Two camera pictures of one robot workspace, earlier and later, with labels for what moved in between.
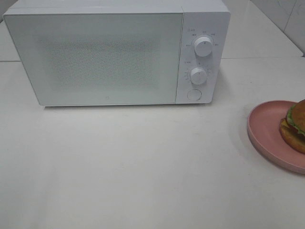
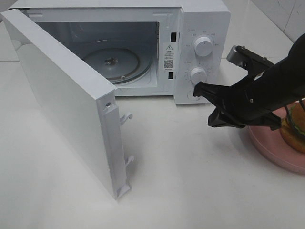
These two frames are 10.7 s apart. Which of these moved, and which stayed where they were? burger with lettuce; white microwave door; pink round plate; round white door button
Moved: white microwave door
Stayed: burger with lettuce; pink round plate; round white door button
